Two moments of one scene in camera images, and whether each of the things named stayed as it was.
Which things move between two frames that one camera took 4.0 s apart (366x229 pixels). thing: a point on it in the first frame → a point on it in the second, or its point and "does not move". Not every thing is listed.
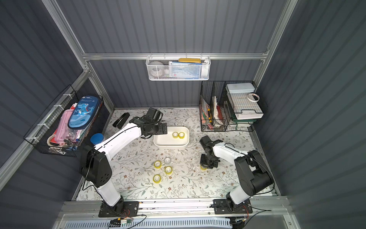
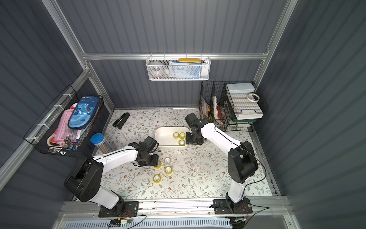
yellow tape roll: (168, 170) does not move
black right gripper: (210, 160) → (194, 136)
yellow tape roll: (157, 178) does not move
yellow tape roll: (175, 137) does not move
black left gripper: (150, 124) → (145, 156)
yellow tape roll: (157, 164) does not move
